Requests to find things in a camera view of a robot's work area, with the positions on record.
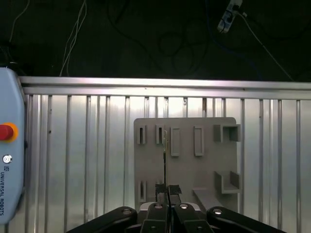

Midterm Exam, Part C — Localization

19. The pale blue teach pendant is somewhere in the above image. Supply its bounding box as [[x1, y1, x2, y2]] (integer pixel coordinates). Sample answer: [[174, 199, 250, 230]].
[[0, 67, 27, 224]]

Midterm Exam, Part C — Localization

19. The white power strip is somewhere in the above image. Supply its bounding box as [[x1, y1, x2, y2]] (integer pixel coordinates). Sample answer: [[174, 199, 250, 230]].
[[217, 0, 243, 34]]

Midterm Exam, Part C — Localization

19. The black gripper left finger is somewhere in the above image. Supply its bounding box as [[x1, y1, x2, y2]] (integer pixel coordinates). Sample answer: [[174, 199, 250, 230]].
[[67, 184, 170, 233]]

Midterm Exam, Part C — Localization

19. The black coiled cable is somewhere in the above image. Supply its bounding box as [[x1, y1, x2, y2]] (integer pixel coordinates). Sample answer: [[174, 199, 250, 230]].
[[108, 0, 210, 73]]

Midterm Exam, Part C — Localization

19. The green RAM stick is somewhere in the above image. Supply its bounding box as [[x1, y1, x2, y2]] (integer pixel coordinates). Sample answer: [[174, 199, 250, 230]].
[[161, 130, 170, 186]]

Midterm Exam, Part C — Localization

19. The white power strip cable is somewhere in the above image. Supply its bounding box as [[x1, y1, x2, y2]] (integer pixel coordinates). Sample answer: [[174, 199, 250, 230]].
[[239, 9, 295, 81]]

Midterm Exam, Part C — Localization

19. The thin white cable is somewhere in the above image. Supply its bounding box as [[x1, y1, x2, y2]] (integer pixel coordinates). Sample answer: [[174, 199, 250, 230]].
[[9, 0, 30, 42]]

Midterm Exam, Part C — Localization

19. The blue cable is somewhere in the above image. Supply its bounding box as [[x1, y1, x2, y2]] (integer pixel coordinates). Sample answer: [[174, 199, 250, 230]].
[[206, 0, 264, 79]]

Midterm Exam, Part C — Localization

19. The grey plastic parts rack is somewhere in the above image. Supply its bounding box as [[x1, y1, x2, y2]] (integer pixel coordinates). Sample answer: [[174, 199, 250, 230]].
[[133, 117, 244, 212]]

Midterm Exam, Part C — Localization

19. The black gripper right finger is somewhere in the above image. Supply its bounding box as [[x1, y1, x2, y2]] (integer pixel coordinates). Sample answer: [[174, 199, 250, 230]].
[[169, 184, 286, 233]]

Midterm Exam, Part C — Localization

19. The white cable pair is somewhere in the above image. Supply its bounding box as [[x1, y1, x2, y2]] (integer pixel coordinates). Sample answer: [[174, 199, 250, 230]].
[[59, 0, 87, 76]]

